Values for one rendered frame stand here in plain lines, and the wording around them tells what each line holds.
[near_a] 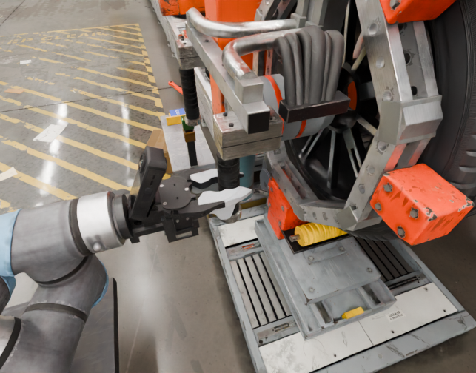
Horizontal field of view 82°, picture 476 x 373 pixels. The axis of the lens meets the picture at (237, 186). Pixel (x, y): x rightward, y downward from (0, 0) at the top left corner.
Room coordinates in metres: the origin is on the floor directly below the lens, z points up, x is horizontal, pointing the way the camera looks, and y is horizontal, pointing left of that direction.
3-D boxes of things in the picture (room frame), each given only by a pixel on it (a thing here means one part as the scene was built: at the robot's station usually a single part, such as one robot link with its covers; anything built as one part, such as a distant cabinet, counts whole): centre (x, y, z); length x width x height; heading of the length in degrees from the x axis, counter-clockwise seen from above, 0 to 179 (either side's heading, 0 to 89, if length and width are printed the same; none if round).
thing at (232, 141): (0.34, -0.01, 0.93); 0.09 x 0.05 x 0.05; 108
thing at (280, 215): (0.57, -0.19, 0.48); 0.16 x 0.12 x 0.17; 108
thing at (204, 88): (2.22, 0.36, 0.28); 2.47 x 0.09 x 0.22; 18
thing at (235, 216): (0.33, 0.01, 0.83); 0.04 x 0.04 x 0.16
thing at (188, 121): (0.65, 0.12, 0.83); 0.04 x 0.04 x 0.16
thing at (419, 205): (0.26, -0.26, 0.85); 0.09 x 0.08 x 0.07; 18
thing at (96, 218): (0.26, 0.21, 0.81); 0.10 x 0.05 x 0.09; 18
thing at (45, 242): (0.24, 0.29, 0.81); 0.12 x 0.09 x 0.10; 108
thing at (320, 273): (0.61, -0.32, 0.32); 0.40 x 0.30 x 0.28; 18
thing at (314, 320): (0.58, -0.33, 0.13); 0.50 x 0.36 x 0.10; 18
